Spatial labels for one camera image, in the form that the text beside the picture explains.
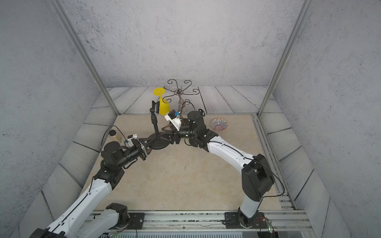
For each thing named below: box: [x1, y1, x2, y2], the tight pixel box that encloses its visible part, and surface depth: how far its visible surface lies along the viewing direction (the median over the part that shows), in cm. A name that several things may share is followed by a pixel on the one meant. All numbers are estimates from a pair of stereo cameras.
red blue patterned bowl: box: [210, 118, 229, 132], surface depth 113 cm
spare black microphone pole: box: [149, 100, 160, 139], surface depth 66 cm
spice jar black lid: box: [108, 129, 117, 136], surface depth 100 cm
